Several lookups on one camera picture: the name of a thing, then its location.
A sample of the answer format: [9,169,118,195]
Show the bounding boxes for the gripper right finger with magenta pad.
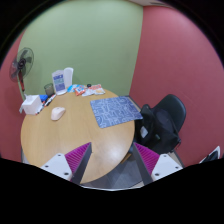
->
[133,143,182,185]

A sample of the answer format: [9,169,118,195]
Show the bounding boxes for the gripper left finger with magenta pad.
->
[41,143,92,185]

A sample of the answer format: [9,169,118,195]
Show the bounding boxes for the beige computer mouse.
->
[51,107,66,121]

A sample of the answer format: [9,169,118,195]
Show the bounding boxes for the blue patterned mouse pad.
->
[90,96,142,128]

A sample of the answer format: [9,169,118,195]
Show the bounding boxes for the black backpack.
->
[135,104,181,154]

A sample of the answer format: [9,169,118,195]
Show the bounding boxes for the black office chair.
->
[148,94,186,154]

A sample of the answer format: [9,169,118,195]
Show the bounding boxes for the white device at right edge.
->
[201,146,220,163]

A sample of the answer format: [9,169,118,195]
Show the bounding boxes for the black marker pen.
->
[44,94,56,107]

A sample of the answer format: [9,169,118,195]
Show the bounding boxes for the white tissue box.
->
[22,95,42,115]

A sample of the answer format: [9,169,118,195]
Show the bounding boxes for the blue object behind tissue box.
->
[39,95,48,102]

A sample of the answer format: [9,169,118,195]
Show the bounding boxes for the orange snack packet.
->
[74,85,86,96]

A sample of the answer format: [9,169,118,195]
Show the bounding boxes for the white snack packet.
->
[82,84,105,96]

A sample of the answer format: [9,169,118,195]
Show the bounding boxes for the blue snack packet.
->
[67,84,77,93]

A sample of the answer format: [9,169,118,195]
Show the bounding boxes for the dark green cup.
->
[44,83,54,97]

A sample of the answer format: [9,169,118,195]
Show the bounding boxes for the blue sign in acrylic stand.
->
[52,70,67,95]

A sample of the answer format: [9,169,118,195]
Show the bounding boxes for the white plastic container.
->
[64,67,74,88]

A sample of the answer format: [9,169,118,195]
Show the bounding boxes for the black standing fan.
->
[9,47,34,92]

